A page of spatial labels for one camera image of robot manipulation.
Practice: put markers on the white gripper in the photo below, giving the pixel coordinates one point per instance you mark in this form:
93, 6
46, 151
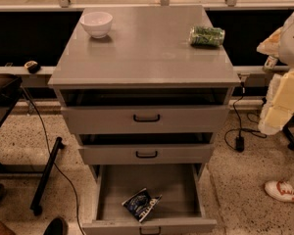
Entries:
293, 41

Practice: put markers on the blue chip bag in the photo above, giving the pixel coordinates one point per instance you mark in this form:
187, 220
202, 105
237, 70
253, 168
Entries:
140, 204

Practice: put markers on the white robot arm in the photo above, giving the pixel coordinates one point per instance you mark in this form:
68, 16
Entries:
286, 56

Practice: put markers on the grey drawer cabinet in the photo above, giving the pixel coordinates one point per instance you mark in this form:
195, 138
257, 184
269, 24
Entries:
144, 60

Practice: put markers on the grey bottom drawer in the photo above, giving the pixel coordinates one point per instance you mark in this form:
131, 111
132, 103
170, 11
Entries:
173, 186

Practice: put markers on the grey drawer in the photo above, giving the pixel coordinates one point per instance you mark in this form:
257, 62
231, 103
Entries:
159, 149
144, 119
173, 186

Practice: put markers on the grey middle drawer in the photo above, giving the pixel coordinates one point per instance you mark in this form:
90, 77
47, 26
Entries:
159, 149

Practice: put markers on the grey top drawer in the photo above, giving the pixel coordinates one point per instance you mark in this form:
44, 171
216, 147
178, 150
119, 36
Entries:
144, 119

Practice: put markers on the black table leg right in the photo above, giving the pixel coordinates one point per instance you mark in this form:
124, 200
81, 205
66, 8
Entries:
286, 131

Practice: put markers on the black table leg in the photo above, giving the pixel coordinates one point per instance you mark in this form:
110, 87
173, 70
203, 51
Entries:
35, 204
286, 131

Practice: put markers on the small clear bottle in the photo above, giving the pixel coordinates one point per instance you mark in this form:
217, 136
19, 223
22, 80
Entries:
270, 63

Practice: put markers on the white red sneaker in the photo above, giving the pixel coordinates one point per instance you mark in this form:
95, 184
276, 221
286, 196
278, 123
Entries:
282, 191

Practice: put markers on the green crushed can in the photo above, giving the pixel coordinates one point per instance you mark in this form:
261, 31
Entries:
205, 35

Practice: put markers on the white bowl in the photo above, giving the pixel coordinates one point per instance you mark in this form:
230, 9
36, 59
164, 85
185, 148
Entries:
96, 24

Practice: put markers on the black shoe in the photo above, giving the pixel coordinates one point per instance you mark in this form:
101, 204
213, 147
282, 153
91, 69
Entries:
57, 226

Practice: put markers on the black table leg left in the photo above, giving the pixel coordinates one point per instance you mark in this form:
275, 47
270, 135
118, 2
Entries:
35, 204

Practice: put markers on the dark side table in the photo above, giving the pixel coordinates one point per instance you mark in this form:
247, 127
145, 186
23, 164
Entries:
10, 93

